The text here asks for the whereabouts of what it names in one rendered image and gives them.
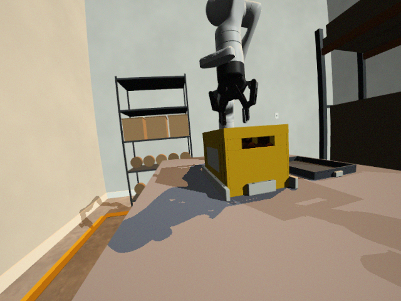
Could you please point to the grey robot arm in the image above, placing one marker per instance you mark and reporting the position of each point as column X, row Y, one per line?
column 230, row 16

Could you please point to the yellow crate with dividers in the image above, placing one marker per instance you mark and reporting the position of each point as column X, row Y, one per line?
column 236, row 167

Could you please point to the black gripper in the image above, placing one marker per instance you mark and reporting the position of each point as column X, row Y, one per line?
column 231, row 86

